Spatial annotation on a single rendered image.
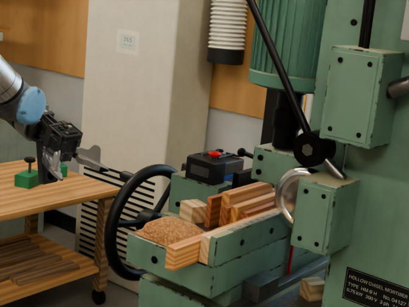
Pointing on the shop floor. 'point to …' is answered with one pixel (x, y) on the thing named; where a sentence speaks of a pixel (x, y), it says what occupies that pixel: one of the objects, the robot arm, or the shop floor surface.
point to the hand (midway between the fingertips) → (86, 178)
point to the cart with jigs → (16, 247)
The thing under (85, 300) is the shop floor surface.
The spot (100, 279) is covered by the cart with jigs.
